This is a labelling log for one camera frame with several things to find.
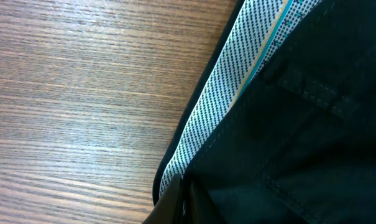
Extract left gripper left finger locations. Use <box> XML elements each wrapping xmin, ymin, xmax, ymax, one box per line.
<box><xmin>142</xmin><ymin>174</ymin><xmax>181</xmax><ymax>224</ymax></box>

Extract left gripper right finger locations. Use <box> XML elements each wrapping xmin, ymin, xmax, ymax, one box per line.
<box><xmin>188</xmin><ymin>181</ymin><xmax>226</xmax><ymax>224</ymax></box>

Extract black shorts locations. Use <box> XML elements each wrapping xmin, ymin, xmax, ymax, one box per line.
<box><xmin>152</xmin><ymin>0</ymin><xmax>376</xmax><ymax>224</ymax></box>

